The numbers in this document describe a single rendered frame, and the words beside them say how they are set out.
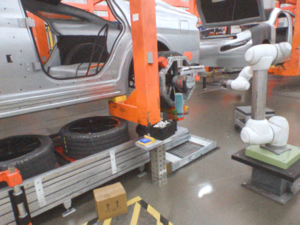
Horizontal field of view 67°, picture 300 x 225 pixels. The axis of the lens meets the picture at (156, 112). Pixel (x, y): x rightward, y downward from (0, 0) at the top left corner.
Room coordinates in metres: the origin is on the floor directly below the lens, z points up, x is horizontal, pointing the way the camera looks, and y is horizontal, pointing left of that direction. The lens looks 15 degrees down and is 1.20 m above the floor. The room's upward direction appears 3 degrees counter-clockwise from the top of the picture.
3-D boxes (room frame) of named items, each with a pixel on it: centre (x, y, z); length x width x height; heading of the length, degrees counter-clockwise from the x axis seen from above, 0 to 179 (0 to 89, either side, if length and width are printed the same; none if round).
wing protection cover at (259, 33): (4.90, -2.17, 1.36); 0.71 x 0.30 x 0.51; 132
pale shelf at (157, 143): (1.89, -0.02, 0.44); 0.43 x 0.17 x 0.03; 132
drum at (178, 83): (2.49, -0.31, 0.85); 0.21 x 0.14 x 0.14; 42
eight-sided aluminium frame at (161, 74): (2.54, -0.26, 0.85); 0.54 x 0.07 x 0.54; 132
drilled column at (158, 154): (1.87, 0.00, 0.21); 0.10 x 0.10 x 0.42; 42
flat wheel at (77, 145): (2.18, 0.63, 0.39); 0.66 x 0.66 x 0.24
